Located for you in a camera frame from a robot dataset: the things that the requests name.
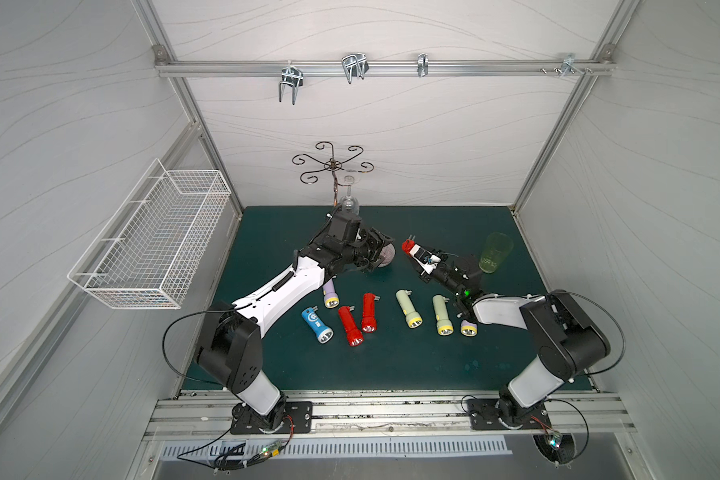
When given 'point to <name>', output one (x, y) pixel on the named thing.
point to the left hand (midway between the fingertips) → (396, 246)
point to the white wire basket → (146, 252)
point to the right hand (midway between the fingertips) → (415, 243)
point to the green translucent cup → (496, 248)
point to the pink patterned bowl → (388, 253)
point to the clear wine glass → (349, 204)
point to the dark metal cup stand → (333, 166)
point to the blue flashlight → (323, 334)
